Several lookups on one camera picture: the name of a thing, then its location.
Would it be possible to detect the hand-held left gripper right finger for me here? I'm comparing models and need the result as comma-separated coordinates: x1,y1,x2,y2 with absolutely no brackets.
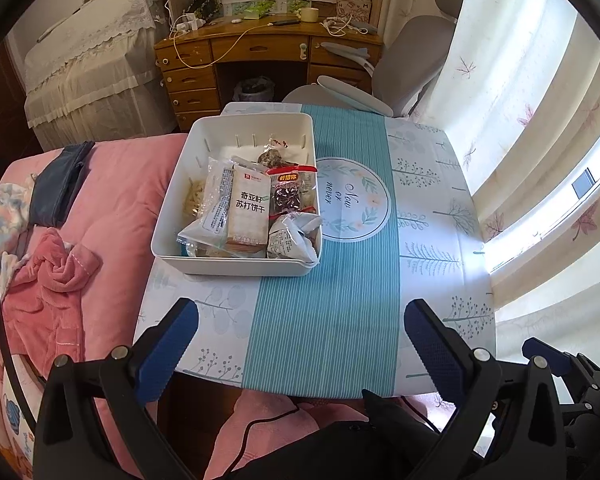
404,298,566,480

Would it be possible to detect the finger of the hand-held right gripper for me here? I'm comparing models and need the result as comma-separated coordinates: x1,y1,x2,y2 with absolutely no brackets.
522,337,588,378

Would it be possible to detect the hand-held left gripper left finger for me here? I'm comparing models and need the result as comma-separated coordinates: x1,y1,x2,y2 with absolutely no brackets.
32,297,201,480

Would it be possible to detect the white plastic bin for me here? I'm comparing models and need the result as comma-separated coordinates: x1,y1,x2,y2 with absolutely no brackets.
150,112,325,277

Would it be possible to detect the translucent white snack packet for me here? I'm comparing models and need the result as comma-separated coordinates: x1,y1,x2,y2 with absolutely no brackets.
176,156,238,248

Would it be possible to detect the beige cracker packet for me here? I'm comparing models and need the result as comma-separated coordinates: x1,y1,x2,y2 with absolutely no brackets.
225,162,272,259

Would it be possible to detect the white printed wrapper packet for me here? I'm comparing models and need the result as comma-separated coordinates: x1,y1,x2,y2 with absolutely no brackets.
266,211,323,263

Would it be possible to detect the red-edged clear nut bar packet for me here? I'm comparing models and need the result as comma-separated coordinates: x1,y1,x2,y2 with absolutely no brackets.
265,164,318,216

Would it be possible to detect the clear brown walnut cookie packet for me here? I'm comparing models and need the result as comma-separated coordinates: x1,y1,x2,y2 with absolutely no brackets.
257,132,301,168

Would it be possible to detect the crumpled pink towel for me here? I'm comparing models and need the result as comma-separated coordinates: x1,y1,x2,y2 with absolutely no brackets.
10,227,103,361

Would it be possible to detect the clear pale noodle snack packet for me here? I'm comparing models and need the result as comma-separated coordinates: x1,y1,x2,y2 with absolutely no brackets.
181,177,208,221

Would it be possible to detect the blue-grey cloth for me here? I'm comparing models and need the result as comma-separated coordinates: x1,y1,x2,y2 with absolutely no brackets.
29,141,97,228

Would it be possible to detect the white blue floral blanket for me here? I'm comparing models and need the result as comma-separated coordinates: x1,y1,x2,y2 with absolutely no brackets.
0,175,36,321

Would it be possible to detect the white floral curtain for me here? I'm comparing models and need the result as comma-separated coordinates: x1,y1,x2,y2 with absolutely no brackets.
380,0,600,376

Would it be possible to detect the trash bin with plastic bag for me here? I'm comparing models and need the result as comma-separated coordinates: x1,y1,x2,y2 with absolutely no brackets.
232,76,276,103

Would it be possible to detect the grey office chair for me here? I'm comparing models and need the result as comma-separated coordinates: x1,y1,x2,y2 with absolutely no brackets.
280,0,468,118

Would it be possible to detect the white lace cover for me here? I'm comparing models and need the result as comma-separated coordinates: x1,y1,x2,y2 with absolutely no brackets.
22,0,176,153

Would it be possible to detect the wooden desk with drawers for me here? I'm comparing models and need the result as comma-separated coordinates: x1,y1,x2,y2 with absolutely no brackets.
154,0,388,131

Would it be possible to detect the white charger plug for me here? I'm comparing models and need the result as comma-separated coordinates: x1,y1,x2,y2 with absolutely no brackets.
172,15,206,36

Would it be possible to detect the black patterned pouch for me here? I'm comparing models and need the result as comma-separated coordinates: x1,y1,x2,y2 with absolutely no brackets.
182,0,223,21

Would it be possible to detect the printed cardboard box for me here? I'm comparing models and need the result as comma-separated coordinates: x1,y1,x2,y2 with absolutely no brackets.
336,0,376,16

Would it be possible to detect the thin black cable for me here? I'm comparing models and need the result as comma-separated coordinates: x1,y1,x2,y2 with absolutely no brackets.
220,400,301,480

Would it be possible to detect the yellow cable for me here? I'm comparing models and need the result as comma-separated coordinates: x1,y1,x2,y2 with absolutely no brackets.
172,22,273,68

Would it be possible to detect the white cable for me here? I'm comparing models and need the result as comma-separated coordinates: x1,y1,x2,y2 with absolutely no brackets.
321,15,376,38

